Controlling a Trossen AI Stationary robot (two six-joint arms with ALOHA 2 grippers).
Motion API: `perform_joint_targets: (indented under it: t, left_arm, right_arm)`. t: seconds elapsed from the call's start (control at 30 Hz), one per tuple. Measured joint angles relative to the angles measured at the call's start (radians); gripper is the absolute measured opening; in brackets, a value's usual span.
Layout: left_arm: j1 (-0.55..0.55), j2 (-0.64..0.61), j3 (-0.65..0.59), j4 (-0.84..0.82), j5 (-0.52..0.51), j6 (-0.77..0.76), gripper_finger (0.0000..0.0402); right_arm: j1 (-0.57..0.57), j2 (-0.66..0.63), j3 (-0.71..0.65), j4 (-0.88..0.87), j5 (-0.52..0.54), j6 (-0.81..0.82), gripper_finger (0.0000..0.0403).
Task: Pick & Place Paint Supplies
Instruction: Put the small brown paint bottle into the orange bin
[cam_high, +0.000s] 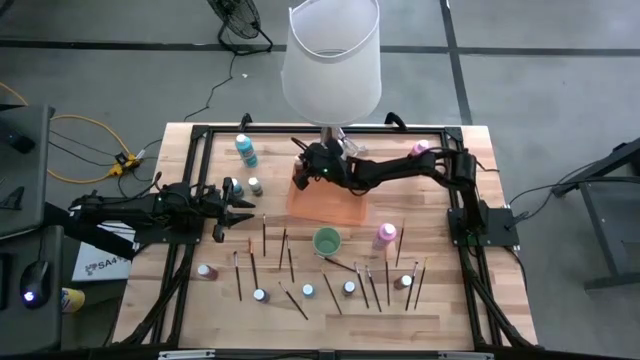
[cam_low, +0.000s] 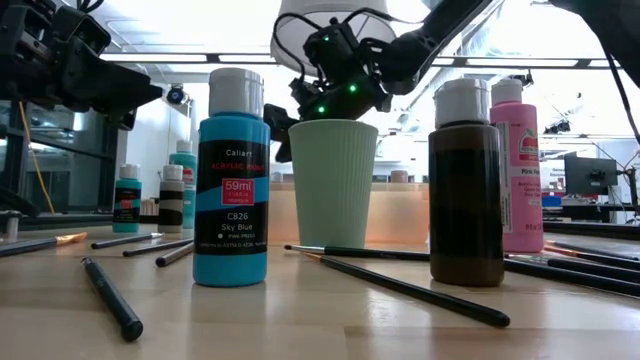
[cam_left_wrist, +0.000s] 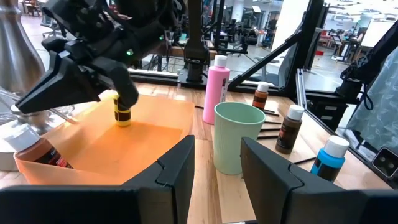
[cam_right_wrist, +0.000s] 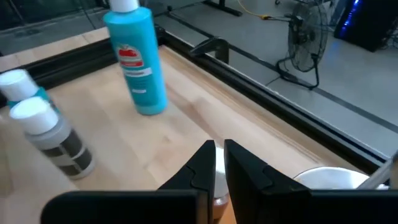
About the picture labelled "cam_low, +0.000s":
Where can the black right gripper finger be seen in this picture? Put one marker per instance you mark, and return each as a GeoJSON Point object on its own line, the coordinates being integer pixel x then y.
{"type": "Point", "coordinates": [279, 130]}

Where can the large teal paint bottle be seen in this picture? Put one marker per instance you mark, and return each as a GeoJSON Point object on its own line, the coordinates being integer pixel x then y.
{"type": "Point", "coordinates": [187, 160]}

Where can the small teal paint bottle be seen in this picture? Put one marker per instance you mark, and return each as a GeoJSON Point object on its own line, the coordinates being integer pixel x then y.
{"type": "Point", "coordinates": [127, 200]}

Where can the small sky blue paint bottle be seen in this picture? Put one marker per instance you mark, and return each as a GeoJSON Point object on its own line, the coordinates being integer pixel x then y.
{"type": "Point", "coordinates": [231, 200]}

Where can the small beige-grey paint bottle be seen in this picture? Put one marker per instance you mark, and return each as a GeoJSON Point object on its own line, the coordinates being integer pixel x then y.
{"type": "Point", "coordinates": [171, 200]}

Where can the small dark brown paint bottle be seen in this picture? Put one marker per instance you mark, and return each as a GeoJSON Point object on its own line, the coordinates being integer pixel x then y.
{"type": "Point", "coordinates": [465, 200]}

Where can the large pink paint bottle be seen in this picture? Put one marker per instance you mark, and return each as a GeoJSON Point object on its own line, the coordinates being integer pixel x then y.
{"type": "Point", "coordinates": [522, 175]}

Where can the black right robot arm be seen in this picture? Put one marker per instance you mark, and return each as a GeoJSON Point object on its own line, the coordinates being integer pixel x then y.
{"type": "Point", "coordinates": [425, 45]}

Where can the black metal shelf rack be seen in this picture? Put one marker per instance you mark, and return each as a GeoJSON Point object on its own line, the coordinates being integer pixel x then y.
{"type": "Point", "coordinates": [107, 165]}

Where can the green ribbed cup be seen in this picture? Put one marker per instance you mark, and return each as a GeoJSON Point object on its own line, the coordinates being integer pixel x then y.
{"type": "Point", "coordinates": [332, 185]}

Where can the translucent orange plastic tray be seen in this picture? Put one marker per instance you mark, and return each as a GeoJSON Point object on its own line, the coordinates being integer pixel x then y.
{"type": "Point", "coordinates": [400, 215]}

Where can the flat orange-bristle paintbrush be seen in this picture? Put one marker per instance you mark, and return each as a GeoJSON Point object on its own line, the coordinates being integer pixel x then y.
{"type": "Point", "coordinates": [30, 245]}

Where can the blue box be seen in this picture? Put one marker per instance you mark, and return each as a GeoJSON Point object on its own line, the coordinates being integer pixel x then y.
{"type": "Point", "coordinates": [551, 201]}

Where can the black computer monitor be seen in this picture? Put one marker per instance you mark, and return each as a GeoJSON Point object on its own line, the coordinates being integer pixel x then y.
{"type": "Point", "coordinates": [590, 172]}

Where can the black round camera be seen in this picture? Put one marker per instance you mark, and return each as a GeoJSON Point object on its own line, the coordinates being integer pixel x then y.
{"type": "Point", "coordinates": [176, 95]}

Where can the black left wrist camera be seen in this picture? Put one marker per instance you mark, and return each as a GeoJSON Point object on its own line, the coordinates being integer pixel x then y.
{"type": "Point", "coordinates": [82, 30]}

